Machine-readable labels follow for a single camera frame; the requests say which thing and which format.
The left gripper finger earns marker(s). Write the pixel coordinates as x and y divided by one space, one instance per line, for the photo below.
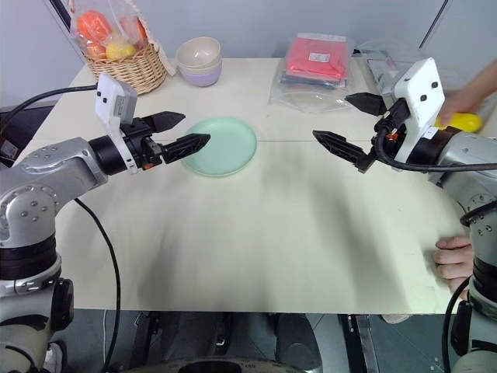
167 118
186 145

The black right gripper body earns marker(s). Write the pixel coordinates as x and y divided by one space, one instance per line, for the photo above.
396 116

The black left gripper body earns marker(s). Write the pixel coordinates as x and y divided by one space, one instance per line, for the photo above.
140 134

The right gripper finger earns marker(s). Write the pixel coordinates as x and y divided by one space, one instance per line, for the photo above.
341 147
369 102

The yellow toy lemon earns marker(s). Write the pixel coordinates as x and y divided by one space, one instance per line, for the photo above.
466 122

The dark round robot base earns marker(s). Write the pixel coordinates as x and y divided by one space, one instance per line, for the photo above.
217 365

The person's right forearm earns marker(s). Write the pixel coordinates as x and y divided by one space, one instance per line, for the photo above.
487 79

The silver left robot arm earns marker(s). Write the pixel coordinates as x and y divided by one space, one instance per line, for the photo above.
35 175

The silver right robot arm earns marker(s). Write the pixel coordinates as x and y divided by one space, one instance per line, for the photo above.
466 151

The light green round plate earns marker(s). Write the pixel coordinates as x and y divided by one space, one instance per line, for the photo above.
229 151

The yellow toy fruit in bag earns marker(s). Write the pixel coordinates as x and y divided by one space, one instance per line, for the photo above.
120 49

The red-orange toy fruit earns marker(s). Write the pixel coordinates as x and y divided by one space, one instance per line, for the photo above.
134 31

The clear plastic fruit bag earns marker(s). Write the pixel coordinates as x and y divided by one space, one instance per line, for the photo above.
116 9

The person's right hand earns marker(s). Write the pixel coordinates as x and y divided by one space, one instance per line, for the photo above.
464 102

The person's left hand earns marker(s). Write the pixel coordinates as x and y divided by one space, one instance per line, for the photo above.
454 260

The clear bag with grey contents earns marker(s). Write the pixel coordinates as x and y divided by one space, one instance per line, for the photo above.
382 58

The lavender bowl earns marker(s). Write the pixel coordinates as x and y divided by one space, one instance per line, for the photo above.
200 77

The woven wicker basket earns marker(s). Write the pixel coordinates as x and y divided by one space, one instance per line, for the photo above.
128 72

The dark blue flat packet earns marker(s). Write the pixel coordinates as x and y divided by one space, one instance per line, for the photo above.
310 83

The empty clear plastic bag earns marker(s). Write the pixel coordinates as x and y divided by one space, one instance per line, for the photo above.
299 99

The red packet in plastic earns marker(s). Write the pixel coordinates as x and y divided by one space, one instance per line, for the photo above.
314 58

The beige bowl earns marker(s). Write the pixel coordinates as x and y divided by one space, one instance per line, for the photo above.
217 64
198 52

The black box with label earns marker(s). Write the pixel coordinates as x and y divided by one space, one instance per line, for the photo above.
23 132

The metal table leg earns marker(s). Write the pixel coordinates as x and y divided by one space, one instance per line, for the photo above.
363 342

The dark rounded shape under table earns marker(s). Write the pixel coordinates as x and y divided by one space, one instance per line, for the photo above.
297 342

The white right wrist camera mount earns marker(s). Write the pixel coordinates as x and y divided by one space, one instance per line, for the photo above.
421 93

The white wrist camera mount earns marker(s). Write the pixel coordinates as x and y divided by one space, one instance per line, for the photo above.
421 93
110 97

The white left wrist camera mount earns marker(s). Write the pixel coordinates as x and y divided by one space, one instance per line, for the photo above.
110 97

